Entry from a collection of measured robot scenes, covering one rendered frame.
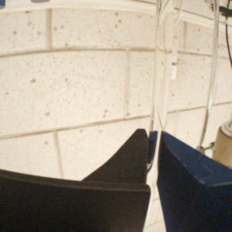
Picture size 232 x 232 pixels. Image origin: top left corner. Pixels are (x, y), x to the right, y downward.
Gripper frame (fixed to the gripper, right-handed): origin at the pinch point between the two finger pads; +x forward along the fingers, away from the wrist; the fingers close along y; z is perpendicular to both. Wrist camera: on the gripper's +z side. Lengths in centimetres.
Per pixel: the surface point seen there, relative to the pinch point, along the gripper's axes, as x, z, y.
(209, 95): 41.1, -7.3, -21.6
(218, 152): 30.3, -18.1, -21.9
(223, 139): 30.1, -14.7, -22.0
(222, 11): 57, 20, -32
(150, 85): 56, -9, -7
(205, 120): 40.9, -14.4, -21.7
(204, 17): 61, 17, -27
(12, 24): 37.5, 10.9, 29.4
